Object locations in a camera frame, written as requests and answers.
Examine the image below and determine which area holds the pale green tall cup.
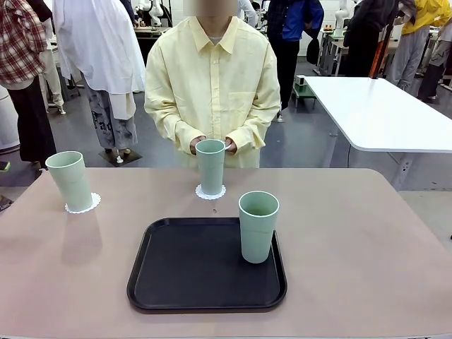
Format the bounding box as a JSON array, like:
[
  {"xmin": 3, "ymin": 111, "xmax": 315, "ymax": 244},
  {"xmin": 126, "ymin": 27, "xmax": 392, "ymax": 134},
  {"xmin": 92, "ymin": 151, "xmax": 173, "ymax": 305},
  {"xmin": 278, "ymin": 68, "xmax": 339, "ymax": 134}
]
[
  {"xmin": 238, "ymin": 191, "xmax": 281, "ymax": 265},
  {"xmin": 195, "ymin": 138, "xmax": 227, "ymax": 195},
  {"xmin": 44, "ymin": 150, "xmax": 94, "ymax": 212}
]

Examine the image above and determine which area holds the white scalloped paper coaster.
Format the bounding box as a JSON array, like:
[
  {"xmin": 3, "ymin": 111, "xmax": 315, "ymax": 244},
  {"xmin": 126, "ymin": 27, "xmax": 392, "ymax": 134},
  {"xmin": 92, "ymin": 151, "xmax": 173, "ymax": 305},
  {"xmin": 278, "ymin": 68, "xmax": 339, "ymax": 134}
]
[
  {"xmin": 64, "ymin": 191, "xmax": 102, "ymax": 215},
  {"xmin": 195, "ymin": 183, "xmax": 227, "ymax": 201}
]

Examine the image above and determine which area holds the person's right forearm yellow sleeve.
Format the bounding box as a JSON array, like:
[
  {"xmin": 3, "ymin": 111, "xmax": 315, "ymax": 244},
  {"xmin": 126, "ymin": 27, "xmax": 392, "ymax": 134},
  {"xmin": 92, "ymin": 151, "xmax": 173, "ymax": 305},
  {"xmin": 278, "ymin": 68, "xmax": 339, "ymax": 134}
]
[{"xmin": 144, "ymin": 105, "xmax": 206, "ymax": 153}]

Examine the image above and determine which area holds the person's left forearm yellow sleeve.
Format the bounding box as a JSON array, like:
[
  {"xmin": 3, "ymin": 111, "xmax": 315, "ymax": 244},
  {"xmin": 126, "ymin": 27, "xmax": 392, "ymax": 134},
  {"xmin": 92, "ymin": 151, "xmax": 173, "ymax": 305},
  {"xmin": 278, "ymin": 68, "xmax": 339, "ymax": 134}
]
[{"xmin": 225, "ymin": 109, "xmax": 282, "ymax": 151}]

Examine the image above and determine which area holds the person's right hand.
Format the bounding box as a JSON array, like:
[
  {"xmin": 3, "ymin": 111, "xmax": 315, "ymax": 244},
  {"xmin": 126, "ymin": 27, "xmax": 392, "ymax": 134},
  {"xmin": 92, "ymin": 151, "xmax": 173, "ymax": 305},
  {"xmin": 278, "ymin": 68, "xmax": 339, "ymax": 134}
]
[{"xmin": 189, "ymin": 136, "xmax": 208, "ymax": 156}]

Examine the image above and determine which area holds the person in beige trousers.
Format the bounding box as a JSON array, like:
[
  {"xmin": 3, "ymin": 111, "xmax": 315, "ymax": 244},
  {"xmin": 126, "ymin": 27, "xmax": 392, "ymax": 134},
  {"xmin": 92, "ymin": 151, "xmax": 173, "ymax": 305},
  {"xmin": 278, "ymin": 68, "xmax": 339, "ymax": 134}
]
[{"xmin": 28, "ymin": 0, "xmax": 66, "ymax": 114}]

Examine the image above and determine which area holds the person in plaid shirt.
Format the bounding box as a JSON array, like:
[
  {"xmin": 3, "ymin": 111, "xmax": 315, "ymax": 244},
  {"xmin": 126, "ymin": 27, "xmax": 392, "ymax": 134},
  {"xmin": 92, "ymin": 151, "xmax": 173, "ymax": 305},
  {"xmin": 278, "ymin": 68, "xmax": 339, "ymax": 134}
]
[{"xmin": 0, "ymin": 0, "xmax": 57, "ymax": 165}]

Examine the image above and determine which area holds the person in white shirt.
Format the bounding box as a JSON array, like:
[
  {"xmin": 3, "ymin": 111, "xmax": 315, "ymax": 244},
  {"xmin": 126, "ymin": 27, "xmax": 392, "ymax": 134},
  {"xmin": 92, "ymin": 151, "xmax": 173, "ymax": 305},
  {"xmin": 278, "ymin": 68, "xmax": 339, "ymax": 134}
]
[{"xmin": 52, "ymin": 0, "xmax": 146, "ymax": 160}]

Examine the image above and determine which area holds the person in yellow shirt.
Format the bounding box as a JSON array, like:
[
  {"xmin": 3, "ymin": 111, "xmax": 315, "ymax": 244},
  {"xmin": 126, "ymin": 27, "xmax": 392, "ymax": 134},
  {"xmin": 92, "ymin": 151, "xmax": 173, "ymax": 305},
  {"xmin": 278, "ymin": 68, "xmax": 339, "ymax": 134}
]
[{"xmin": 143, "ymin": 16, "xmax": 282, "ymax": 169}]

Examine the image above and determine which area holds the black plastic serving tray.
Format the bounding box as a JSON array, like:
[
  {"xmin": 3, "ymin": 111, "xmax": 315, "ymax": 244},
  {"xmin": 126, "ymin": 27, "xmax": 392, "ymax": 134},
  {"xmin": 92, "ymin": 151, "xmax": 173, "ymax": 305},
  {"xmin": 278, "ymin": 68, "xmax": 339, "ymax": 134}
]
[{"xmin": 126, "ymin": 217, "xmax": 288, "ymax": 314}]

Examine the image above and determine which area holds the green and white stand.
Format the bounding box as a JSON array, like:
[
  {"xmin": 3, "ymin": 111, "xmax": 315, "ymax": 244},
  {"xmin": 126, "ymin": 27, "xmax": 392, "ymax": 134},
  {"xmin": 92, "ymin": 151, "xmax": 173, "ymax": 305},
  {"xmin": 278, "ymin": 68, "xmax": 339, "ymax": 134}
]
[{"xmin": 292, "ymin": 73, "xmax": 318, "ymax": 109}]

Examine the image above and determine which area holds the person in blue jacket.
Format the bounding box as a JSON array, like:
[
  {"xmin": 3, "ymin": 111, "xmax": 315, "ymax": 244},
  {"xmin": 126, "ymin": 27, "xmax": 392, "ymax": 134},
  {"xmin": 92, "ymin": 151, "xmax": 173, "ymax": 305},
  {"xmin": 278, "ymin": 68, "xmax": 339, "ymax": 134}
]
[{"xmin": 266, "ymin": 0, "xmax": 325, "ymax": 123}]

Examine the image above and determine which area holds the black hanging bag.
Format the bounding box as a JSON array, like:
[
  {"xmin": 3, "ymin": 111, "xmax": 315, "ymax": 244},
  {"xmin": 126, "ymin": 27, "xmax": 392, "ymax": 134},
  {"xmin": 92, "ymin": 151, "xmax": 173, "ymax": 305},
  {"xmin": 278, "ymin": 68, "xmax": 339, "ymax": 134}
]
[{"xmin": 306, "ymin": 37, "xmax": 321, "ymax": 65}]

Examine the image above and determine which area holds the large white table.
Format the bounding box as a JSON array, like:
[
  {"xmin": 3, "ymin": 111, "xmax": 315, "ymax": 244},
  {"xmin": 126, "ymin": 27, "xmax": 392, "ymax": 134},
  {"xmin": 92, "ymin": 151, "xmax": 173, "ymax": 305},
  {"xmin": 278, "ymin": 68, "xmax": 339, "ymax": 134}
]
[{"xmin": 302, "ymin": 75, "xmax": 452, "ymax": 191}]

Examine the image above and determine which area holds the person in black coat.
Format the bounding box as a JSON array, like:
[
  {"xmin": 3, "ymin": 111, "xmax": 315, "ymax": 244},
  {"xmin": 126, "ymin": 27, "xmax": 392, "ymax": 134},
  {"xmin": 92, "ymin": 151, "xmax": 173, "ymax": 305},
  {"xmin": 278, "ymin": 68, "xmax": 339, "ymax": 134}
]
[{"xmin": 344, "ymin": 0, "xmax": 417, "ymax": 78}]

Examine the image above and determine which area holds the orange and black pole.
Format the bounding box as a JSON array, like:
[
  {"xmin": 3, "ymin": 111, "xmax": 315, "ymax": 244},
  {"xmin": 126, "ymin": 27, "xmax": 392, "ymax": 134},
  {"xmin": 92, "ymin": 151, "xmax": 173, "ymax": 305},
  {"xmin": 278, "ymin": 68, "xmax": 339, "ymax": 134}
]
[{"xmin": 369, "ymin": 24, "xmax": 393, "ymax": 81}]

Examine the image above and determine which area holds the person in yellow jacket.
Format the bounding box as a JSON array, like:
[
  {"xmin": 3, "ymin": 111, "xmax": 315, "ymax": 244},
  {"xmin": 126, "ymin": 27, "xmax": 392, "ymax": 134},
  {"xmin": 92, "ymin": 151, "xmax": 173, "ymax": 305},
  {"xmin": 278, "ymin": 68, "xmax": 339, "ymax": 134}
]
[{"xmin": 386, "ymin": 0, "xmax": 452, "ymax": 91}]

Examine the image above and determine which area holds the person in dark wide trousers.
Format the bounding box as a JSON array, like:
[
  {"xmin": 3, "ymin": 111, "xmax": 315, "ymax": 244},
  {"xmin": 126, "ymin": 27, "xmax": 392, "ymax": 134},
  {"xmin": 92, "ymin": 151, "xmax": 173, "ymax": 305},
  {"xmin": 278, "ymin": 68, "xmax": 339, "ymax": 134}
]
[{"xmin": 418, "ymin": 33, "xmax": 452, "ymax": 104}]

